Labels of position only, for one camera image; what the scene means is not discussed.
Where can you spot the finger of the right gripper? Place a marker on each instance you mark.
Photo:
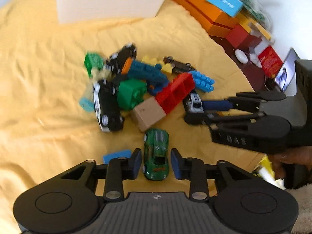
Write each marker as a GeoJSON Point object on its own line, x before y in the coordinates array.
{"type": "Point", "coordinates": [217, 105]}
{"type": "Point", "coordinates": [205, 118]}

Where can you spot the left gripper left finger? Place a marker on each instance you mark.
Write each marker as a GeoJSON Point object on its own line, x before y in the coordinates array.
{"type": "Point", "coordinates": [134, 164]}

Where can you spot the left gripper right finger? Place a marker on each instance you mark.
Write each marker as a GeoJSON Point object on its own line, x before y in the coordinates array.
{"type": "Point", "coordinates": [179, 165]}

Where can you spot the white toy police car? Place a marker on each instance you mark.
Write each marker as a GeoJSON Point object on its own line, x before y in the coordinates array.
{"type": "Point", "coordinates": [192, 103]}

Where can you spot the green toy car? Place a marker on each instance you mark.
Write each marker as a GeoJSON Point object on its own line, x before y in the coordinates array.
{"type": "Point", "coordinates": [155, 160]}

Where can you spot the light blue building brick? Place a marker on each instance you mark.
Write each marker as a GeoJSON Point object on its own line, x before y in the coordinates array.
{"type": "Point", "coordinates": [202, 82]}

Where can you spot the blue block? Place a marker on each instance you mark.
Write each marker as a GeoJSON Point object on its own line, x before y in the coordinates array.
{"type": "Point", "coordinates": [116, 155]}

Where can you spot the red building brick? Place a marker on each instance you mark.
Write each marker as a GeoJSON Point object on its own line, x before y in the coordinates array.
{"type": "Point", "coordinates": [175, 92]}

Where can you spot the beige wooden cube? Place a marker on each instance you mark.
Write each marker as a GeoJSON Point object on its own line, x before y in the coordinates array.
{"type": "Point", "coordinates": [147, 113]}

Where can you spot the small black toy car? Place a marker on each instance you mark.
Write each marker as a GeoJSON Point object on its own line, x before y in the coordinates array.
{"type": "Point", "coordinates": [177, 66]}

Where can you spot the dark blue toy figure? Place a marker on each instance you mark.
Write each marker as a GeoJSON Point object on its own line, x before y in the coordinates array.
{"type": "Point", "coordinates": [155, 79]}

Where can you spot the yellow building brick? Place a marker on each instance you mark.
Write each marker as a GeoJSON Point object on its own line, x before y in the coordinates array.
{"type": "Point", "coordinates": [166, 68]}

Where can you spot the green building brick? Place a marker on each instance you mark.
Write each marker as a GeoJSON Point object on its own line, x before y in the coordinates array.
{"type": "Point", "coordinates": [131, 93]}

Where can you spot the green stamp toy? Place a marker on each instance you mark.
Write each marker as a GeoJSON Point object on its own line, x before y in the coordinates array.
{"type": "Point", "coordinates": [93, 60]}

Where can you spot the black striped toy car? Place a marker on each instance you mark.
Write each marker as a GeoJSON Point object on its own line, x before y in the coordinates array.
{"type": "Point", "coordinates": [115, 62]}

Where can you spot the smartphone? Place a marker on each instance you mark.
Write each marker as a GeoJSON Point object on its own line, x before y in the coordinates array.
{"type": "Point", "coordinates": [287, 71]}

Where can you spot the white computer mouse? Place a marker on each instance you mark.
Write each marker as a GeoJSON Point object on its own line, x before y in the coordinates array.
{"type": "Point", "coordinates": [241, 56]}

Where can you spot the red booklet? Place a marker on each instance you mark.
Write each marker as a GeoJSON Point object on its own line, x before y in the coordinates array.
{"type": "Point", "coordinates": [270, 61]}

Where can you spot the red box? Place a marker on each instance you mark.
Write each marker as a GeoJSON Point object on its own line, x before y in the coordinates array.
{"type": "Point", "coordinates": [239, 38]}

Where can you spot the orange box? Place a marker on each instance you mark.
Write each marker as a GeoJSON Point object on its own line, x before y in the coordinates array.
{"type": "Point", "coordinates": [212, 19]}

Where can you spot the light blue box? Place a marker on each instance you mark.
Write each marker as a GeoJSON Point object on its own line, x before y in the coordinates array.
{"type": "Point", "coordinates": [230, 7]}

